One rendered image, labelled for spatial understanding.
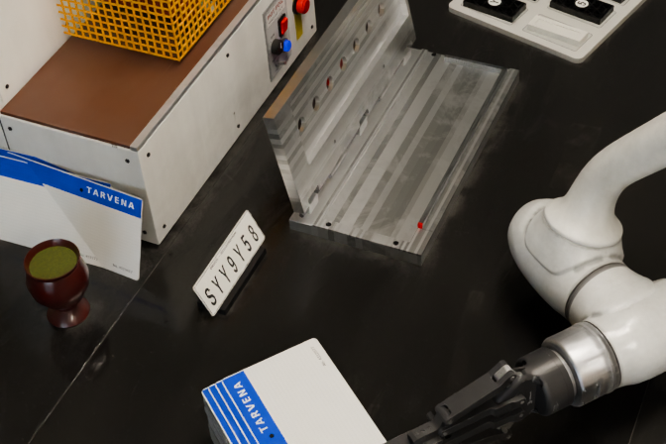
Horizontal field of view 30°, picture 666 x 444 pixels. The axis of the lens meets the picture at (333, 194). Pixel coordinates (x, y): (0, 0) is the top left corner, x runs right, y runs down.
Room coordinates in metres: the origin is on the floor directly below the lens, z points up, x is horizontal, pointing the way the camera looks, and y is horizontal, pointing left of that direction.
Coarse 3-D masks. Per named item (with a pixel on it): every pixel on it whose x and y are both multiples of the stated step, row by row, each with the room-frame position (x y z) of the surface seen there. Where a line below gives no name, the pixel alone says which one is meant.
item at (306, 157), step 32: (352, 0) 1.54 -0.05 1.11; (384, 0) 1.62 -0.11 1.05; (352, 32) 1.52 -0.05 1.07; (384, 32) 1.60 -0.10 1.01; (320, 64) 1.43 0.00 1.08; (352, 64) 1.50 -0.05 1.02; (384, 64) 1.55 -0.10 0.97; (288, 96) 1.33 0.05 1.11; (320, 96) 1.41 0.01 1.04; (352, 96) 1.46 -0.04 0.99; (288, 128) 1.30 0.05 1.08; (320, 128) 1.38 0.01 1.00; (352, 128) 1.43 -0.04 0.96; (288, 160) 1.28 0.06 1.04; (320, 160) 1.34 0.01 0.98; (288, 192) 1.28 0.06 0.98
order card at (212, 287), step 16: (240, 224) 1.24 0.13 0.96; (256, 224) 1.26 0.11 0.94; (240, 240) 1.22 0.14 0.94; (256, 240) 1.24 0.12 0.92; (224, 256) 1.19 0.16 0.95; (240, 256) 1.21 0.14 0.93; (208, 272) 1.16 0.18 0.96; (224, 272) 1.17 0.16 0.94; (240, 272) 1.19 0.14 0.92; (208, 288) 1.14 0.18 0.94; (224, 288) 1.16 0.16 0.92; (208, 304) 1.12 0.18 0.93
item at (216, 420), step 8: (208, 392) 0.92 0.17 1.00; (208, 400) 0.91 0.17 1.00; (208, 408) 0.91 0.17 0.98; (216, 408) 0.90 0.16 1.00; (208, 416) 0.91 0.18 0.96; (216, 416) 0.88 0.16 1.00; (208, 424) 0.92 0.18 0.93; (216, 424) 0.89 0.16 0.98; (224, 424) 0.87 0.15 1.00; (216, 432) 0.90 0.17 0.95; (224, 432) 0.86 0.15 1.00; (232, 432) 0.86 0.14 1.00; (216, 440) 0.90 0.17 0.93; (224, 440) 0.87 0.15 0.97; (232, 440) 0.85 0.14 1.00
